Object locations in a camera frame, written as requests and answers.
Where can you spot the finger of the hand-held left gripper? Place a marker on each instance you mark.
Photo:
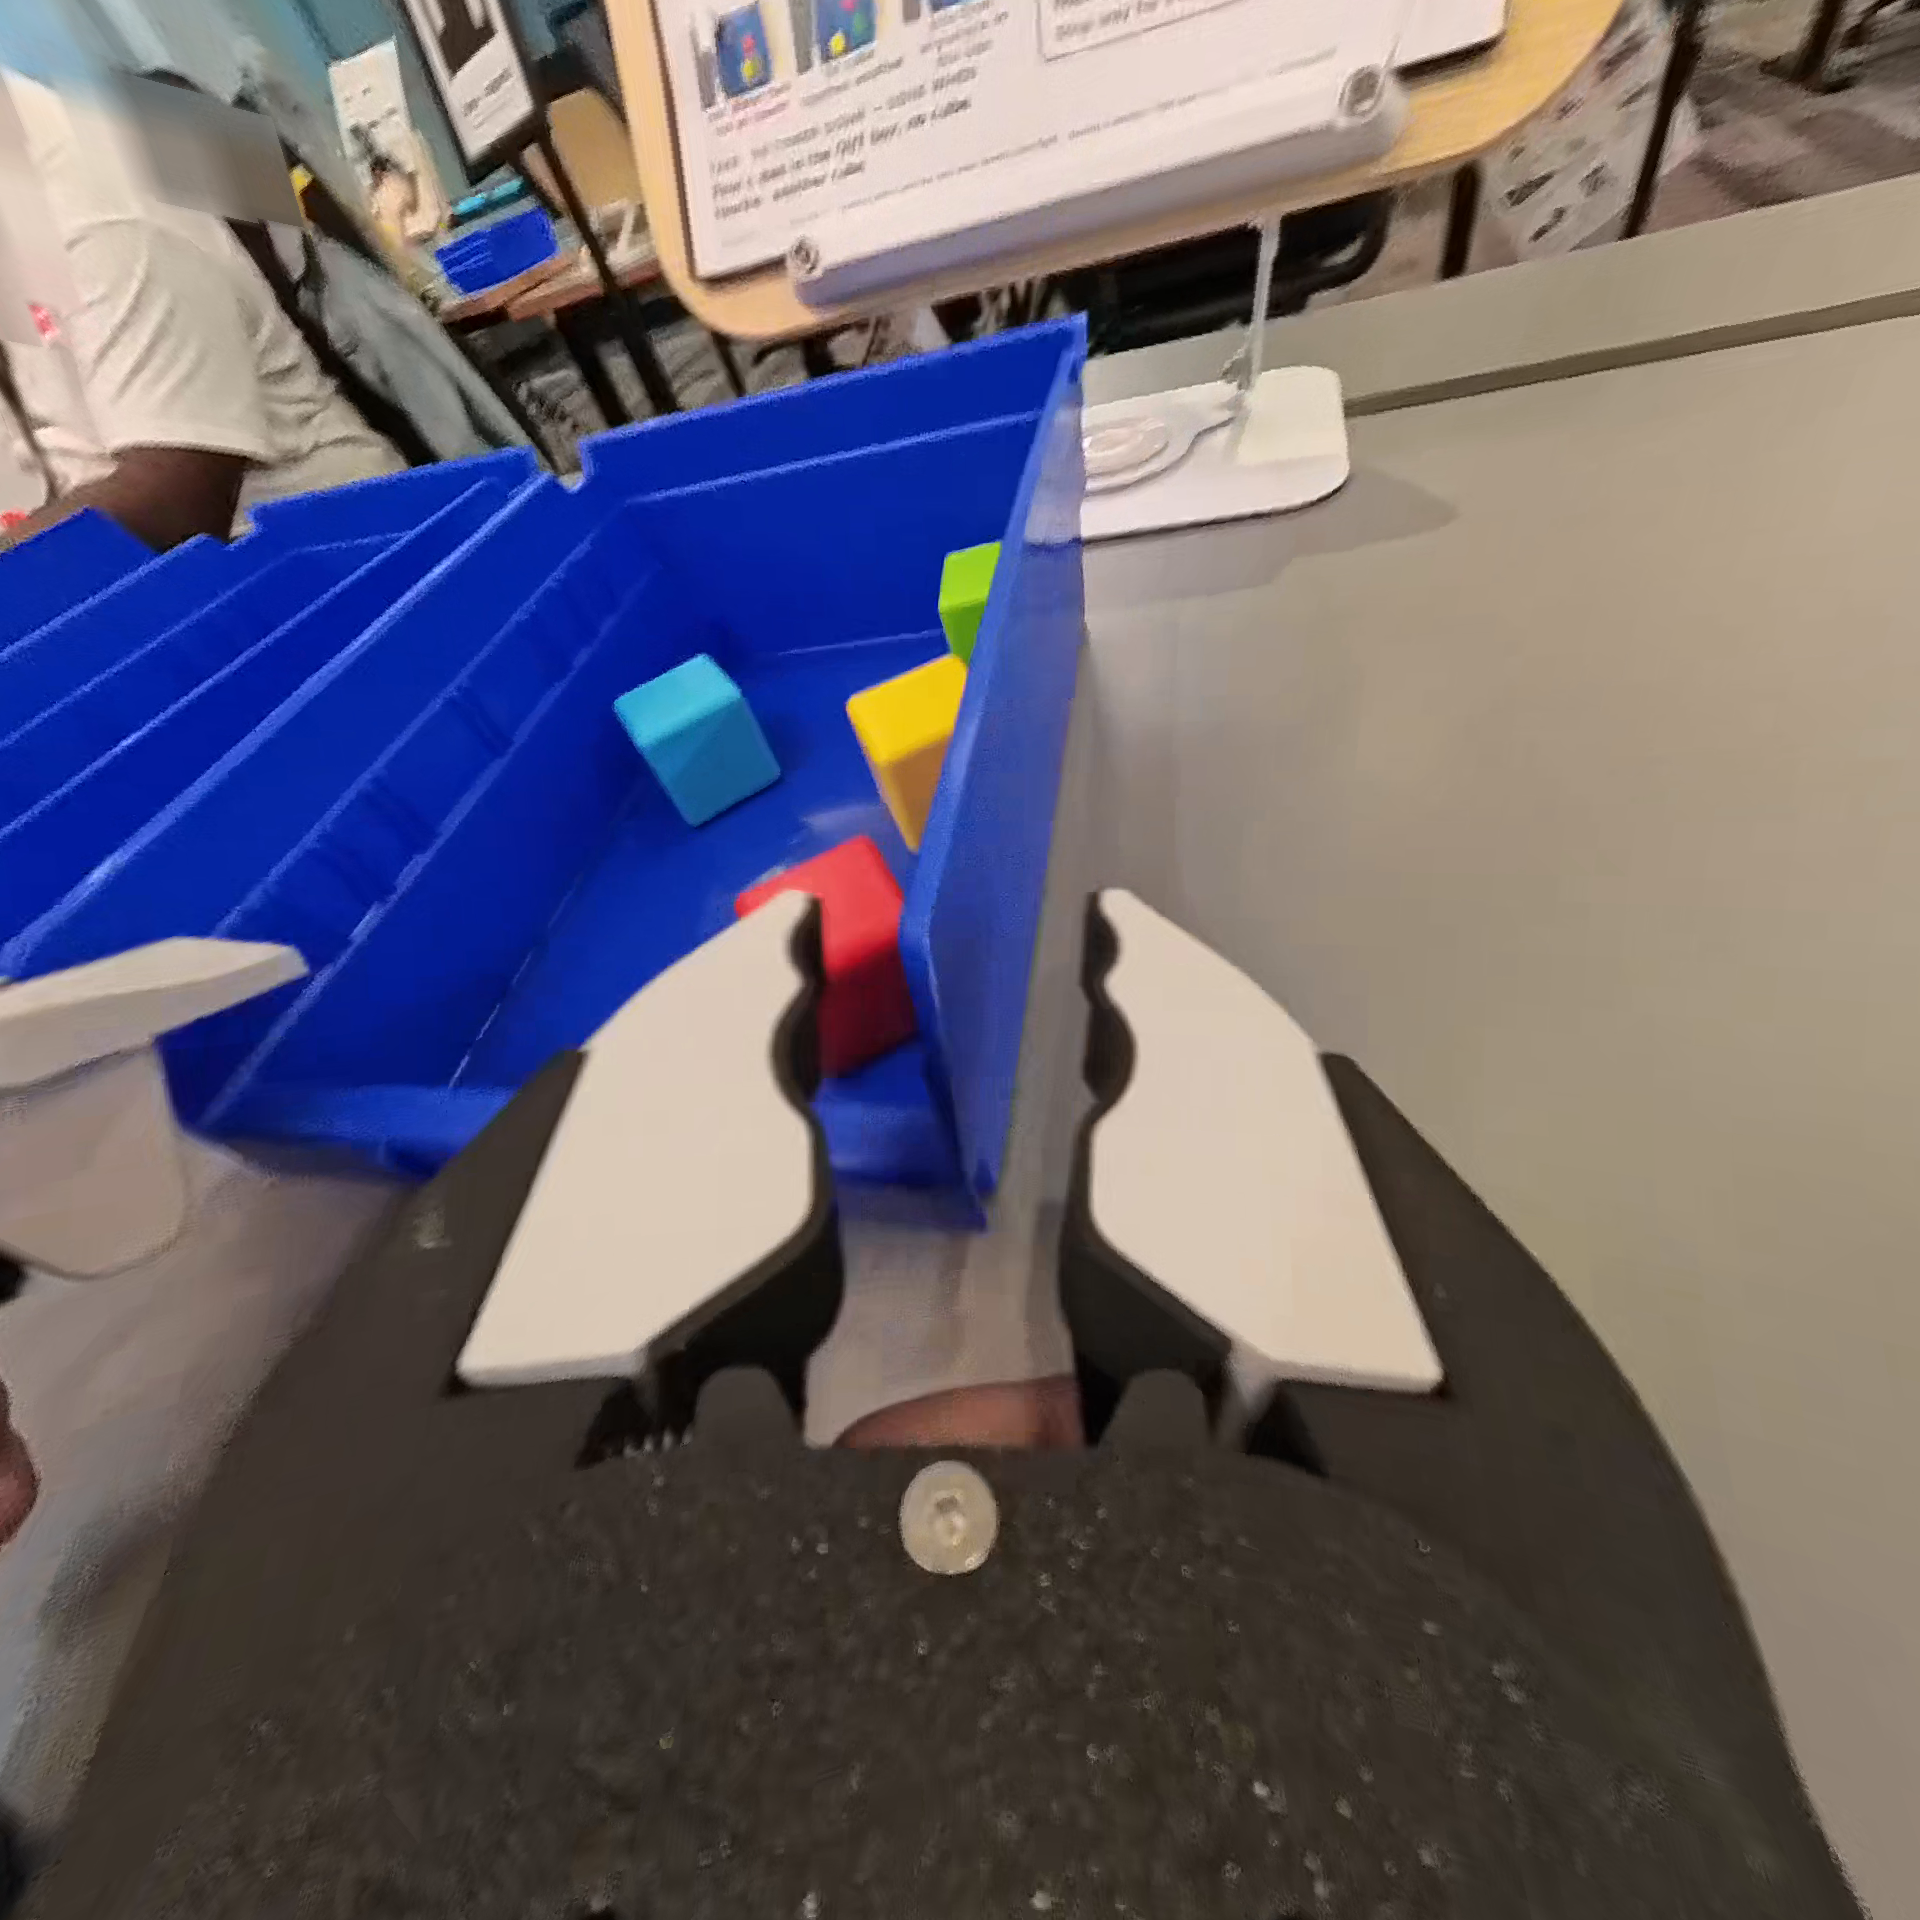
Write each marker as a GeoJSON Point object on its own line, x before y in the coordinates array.
{"type": "Point", "coordinates": [87, 1025]}

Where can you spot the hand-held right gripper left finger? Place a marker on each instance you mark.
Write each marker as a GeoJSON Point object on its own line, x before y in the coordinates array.
{"type": "Point", "coordinates": [656, 1198]}

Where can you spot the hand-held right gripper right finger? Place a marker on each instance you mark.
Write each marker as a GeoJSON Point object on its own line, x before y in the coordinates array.
{"type": "Point", "coordinates": [1249, 1198]}

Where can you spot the red cube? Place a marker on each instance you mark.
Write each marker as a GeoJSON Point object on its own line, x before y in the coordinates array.
{"type": "Point", "coordinates": [855, 931]}

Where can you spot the light blue cube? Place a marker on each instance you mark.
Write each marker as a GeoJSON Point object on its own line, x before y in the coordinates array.
{"type": "Point", "coordinates": [695, 743]}

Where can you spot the yellow cube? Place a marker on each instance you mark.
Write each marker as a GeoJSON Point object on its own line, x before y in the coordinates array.
{"type": "Point", "coordinates": [904, 739]}

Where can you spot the green cube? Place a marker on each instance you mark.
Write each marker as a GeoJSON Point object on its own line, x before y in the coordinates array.
{"type": "Point", "coordinates": [972, 598]}

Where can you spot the grey desk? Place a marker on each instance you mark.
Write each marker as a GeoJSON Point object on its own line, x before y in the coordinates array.
{"type": "Point", "coordinates": [1571, 749]}

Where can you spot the grey jacket on chair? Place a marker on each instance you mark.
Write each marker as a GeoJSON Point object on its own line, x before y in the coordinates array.
{"type": "Point", "coordinates": [404, 360]}

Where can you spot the small blue bin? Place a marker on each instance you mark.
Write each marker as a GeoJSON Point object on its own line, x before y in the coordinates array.
{"type": "Point", "coordinates": [505, 255]}

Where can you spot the wooden side table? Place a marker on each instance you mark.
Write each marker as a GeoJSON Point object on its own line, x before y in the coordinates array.
{"type": "Point", "coordinates": [598, 289]}

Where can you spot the white paper sign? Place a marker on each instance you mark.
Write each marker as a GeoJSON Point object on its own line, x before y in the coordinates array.
{"type": "Point", "coordinates": [379, 135]}

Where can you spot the black and white marker sign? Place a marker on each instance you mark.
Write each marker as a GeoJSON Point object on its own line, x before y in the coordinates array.
{"type": "Point", "coordinates": [478, 74]}

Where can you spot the printed instruction sheet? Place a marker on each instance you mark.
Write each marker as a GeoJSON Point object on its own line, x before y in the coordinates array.
{"type": "Point", "coordinates": [973, 151]}

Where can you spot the newspaper sheet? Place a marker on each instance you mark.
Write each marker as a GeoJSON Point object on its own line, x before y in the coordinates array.
{"type": "Point", "coordinates": [1571, 168]}

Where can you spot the wooden board document stand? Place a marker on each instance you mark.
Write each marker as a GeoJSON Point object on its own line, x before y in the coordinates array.
{"type": "Point", "coordinates": [1529, 102]}

